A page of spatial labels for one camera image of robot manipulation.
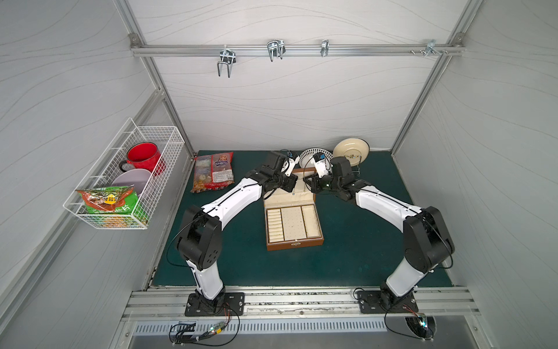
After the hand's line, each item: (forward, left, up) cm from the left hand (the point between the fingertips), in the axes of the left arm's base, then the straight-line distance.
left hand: (295, 178), depth 87 cm
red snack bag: (+14, +41, -14) cm, 45 cm away
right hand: (+1, -4, 0) cm, 4 cm away
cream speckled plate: (+20, -29, -3) cm, 36 cm away
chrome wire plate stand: (+20, -34, -15) cm, 42 cm away
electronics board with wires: (-50, +37, -18) cm, 65 cm away
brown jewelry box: (-12, 0, -13) cm, 17 cm away
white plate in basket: (-14, +50, +17) cm, 54 cm away
